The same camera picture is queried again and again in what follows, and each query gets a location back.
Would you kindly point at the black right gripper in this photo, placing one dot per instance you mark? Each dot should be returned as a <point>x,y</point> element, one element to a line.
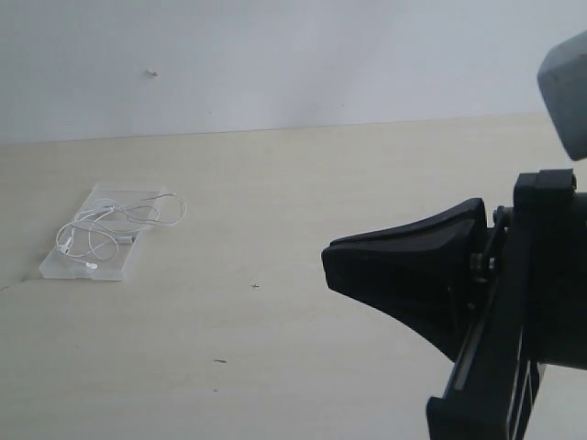
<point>535,314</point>

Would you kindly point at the white wired earphones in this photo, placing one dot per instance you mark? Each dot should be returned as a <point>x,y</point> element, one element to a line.
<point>96,234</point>

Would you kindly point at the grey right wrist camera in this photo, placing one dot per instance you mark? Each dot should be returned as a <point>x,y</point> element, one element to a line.
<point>561,80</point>

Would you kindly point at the clear plastic storage box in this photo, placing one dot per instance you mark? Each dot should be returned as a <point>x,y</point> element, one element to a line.
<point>57,267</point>

